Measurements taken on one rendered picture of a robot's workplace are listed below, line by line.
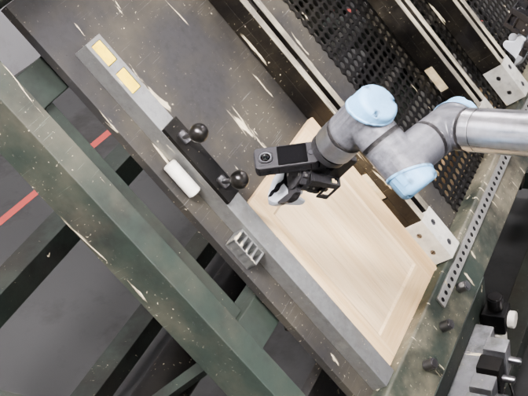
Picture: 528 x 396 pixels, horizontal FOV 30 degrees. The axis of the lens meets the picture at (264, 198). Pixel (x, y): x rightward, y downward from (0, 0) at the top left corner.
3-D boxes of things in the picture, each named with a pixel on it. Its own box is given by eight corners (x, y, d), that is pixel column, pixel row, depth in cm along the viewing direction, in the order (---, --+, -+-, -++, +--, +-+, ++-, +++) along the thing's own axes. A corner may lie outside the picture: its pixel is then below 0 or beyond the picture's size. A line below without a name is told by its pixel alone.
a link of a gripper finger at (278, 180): (291, 206, 190) (314, 183, 183) (263, 201, 188) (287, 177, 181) (289, 192, 192) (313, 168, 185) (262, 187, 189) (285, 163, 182)
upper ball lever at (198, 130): (181, 151, 197) (201, 146, 185) (168, 137, 197) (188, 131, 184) (194, 138, 199) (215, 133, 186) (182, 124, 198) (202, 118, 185)
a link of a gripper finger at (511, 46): (498, 54, 233) (514, 24, 226) (520, 67, 232) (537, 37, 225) (493, 60, 231) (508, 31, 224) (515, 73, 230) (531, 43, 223)
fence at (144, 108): (373, 390, 214) (386, 386, 211) (74, 54, 192) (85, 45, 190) (380, 374, 217) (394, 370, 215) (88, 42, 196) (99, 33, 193)
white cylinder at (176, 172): (160, 170, 196) (187, 200, 198) (169, 165, 194) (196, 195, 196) (168, 162, 198) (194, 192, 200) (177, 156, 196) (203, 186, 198)
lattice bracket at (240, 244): (247, 269, 202) (256, 265, 200) (225, 245, 200) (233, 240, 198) (254, 258, 205) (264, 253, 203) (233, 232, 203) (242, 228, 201)
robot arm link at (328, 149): (328, 148, 166) (323, 109, 170) (315, 163, 170) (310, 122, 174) (366, 156, 169) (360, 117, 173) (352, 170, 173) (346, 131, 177)
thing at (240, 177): (220, 195, 200) (242, 193, 188) (207, 181, 199) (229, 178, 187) (232, 182, 201) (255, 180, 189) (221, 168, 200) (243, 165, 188)
